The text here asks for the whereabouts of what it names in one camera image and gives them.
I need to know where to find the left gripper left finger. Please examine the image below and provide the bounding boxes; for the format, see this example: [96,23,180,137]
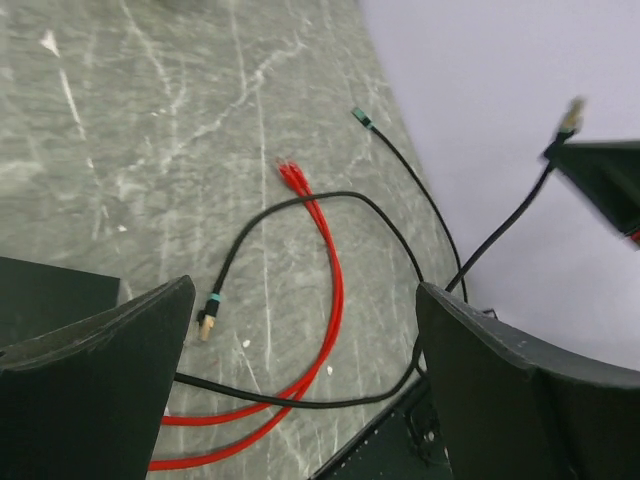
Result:
[1,276,195,479]

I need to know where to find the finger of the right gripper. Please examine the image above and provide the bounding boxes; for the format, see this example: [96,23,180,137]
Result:
[543,140,639,245]

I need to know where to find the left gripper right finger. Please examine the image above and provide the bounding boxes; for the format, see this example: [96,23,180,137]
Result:
[416,283,639,479]

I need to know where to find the black ethernet cable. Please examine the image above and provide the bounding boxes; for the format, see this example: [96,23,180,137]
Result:
[349,97,586,306]
[172,190,426,410]

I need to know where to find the black network switch box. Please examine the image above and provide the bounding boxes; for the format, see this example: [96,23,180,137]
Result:
[1,257,120,347]

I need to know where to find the red ethernet cable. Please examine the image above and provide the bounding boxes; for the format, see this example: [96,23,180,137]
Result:
[147,157,346,474]
[159,157,341,429]

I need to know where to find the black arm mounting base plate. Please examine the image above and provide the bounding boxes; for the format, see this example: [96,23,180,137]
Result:
[311,378,453,480]

